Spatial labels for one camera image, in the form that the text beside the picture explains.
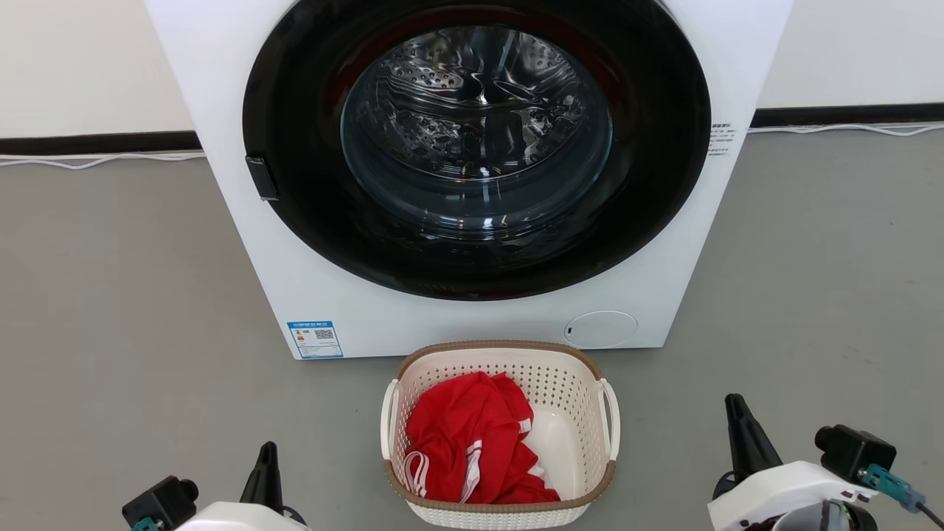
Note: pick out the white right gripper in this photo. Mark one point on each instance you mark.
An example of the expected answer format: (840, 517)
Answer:
(774, 490)

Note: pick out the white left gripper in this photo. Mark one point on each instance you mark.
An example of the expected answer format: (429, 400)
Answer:
(236, 518)

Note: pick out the cream perforated laundry basket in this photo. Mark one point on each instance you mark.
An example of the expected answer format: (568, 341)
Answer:
(560, 383)

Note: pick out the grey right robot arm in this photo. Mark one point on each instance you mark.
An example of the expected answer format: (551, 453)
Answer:
(818, 520)

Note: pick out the blue energy label sticker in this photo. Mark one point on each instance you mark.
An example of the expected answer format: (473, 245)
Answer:
(316, 339)

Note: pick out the round white filter cover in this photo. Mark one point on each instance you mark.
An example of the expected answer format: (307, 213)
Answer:
(601, 330)

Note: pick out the white front-load washing machine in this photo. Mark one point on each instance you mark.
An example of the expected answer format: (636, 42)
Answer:
(243, 280)

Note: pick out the red garment with white stripes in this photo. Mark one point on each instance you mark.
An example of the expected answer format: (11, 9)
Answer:
(464, 435)

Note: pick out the round dark glass washer door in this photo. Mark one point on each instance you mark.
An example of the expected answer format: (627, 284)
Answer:
(295, 184)

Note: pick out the white text label on washer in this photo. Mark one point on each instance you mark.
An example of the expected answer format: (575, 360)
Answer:
(720, 140)

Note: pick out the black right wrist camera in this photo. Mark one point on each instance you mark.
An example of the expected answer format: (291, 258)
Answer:
(855, 450)

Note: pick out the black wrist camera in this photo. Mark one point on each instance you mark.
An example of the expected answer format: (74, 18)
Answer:
(158, 501)
(855, 450)

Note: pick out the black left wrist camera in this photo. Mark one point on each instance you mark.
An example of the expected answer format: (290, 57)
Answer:
(158, 501)

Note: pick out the teal left camera connector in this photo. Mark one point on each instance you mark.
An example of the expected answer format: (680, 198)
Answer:
(144, 525)

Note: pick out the teal camera connector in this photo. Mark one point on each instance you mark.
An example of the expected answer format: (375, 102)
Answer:
(144, 525)
(889, 483)

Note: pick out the teal right camera connector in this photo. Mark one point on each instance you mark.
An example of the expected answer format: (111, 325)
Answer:
(889, 483)

